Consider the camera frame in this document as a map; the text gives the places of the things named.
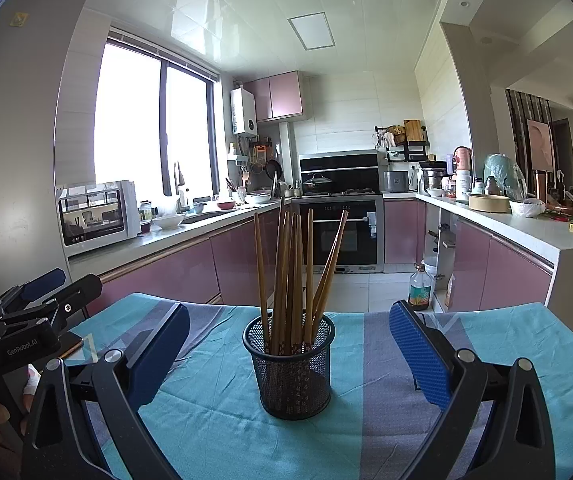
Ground wooden chopstick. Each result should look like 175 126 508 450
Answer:
278 210 288 356
282 211 294 356
271 197 284 355
291 214 303 353
254 212 270 351
308 219 345 340
310 209 350 346
303 208 315 350

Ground smartphone on table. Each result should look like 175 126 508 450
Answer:
56 332 84 359

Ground white microwave oven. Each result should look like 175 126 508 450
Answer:
58 180 141 257

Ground white bowl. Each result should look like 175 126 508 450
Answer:
152 212 186 231

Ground teal and grey tablecloth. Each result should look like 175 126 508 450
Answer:
63 291 573 480

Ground oil bottle on floor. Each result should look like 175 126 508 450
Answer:
408 263 433 311

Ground black mesh utensil holder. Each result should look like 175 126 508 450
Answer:
242 315 336 420

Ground white water heater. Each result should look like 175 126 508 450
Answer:
230 88 257 136

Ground round bamboo steamer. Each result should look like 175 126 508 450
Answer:
469 194 512 214

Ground teal covered appliance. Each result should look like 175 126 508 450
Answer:
484 154 527 202

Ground black built-in oven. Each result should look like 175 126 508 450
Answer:
296 150 384 273

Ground pink thermos jug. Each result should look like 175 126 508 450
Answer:
452 146 473 174

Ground ceiling light panel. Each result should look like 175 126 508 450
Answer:
288 12 335 51

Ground pink wall cabinet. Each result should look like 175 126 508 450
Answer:
244 70 306 122

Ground black wall shelf rack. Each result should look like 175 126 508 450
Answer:
374 119 429 162

